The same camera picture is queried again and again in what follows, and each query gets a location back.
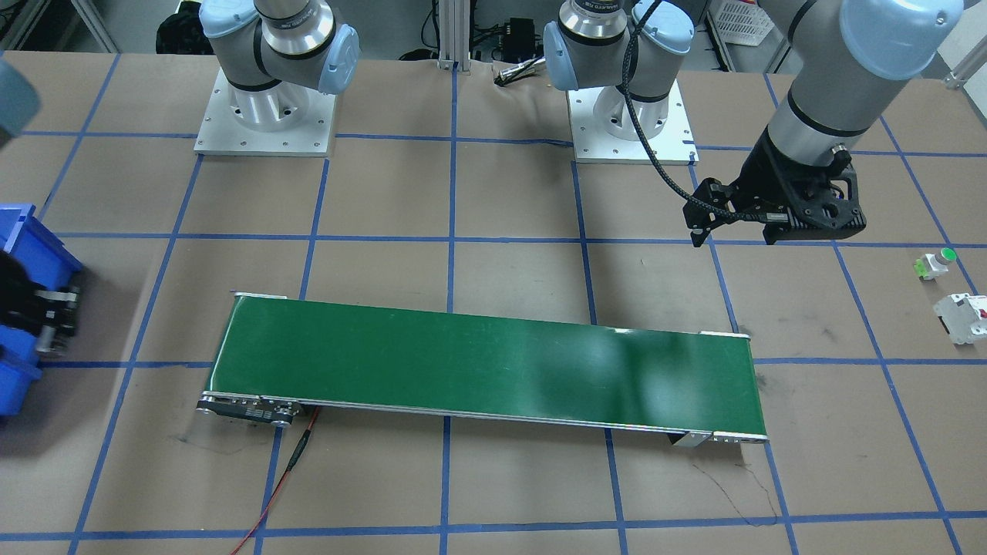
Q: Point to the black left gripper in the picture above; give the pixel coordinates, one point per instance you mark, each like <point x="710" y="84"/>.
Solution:
<point x="763" y="171"/>

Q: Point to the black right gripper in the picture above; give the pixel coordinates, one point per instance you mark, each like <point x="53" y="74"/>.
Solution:
<point x="23" y="297"/>

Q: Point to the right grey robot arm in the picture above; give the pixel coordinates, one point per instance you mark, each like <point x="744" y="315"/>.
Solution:
<point x="282" y="66"/>

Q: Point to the blue plastic bin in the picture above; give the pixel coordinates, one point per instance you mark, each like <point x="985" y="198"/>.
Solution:
<point x="41" y="284"/>

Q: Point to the green push button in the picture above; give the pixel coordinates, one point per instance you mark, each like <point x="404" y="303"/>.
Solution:
<point x="932" y="265"/>

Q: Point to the green conveyor belt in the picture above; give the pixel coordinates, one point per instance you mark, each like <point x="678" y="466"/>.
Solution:
<point x="278" y="354"/>

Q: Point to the white red circuit breaker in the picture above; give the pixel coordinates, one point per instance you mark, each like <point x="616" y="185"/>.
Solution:
<point x="963" y="316"/>

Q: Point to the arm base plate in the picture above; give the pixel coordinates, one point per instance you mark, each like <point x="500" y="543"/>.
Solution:
<point x="287" y="120"/>
<point x="602" y="130"/>

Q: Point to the aluminium frame post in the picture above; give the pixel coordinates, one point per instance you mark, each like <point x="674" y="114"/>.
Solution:
<point x="455" y="23"/>

